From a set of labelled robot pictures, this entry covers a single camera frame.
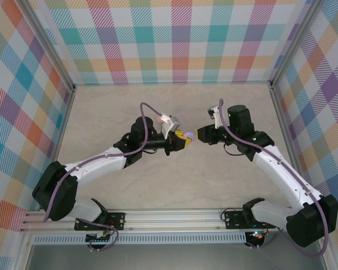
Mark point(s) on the purple earbud charging case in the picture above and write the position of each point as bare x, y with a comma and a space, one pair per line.
190, 135

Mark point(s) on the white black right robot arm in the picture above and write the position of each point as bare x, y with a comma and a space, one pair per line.
281, 174

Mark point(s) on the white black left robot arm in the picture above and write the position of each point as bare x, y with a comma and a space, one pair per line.
101, 163

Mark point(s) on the small circuit board with lights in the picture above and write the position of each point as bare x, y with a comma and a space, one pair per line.
256, 236

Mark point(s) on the small black circuit board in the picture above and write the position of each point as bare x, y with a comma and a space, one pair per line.
98, 239

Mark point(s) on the aluminium frame side rail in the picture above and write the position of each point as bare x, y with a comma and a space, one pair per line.
281, 112
65, 118

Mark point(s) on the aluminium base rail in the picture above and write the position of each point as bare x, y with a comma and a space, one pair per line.
171, 220

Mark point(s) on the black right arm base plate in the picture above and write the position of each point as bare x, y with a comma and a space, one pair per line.
233, 220

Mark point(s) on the aluminium frame post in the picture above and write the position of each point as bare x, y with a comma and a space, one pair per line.
52, 45
294, 42

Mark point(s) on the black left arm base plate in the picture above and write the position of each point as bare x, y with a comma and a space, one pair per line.
117, 220

